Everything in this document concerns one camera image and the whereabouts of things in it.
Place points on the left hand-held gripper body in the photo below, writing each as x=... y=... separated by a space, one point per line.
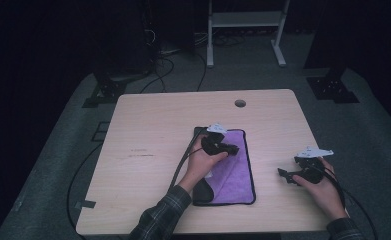
x=213 y=145

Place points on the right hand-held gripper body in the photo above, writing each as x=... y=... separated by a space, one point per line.
x=311 y=173

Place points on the purple cloth with black trim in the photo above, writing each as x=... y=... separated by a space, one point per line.
x=234 y=181

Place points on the person's left hand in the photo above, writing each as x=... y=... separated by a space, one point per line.
x=198 y=166

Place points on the person's right hand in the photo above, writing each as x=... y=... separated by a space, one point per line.
x=326 y=196

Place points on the black stand base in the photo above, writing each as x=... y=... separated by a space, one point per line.
x=331 y=88
x=108 y=90

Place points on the grey tape strip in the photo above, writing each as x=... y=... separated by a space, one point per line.
x=85 y=204

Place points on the black floor outlet frame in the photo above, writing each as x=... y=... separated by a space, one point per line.
x=100 y=131

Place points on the white metal table frame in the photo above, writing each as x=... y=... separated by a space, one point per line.
x=246 y=19

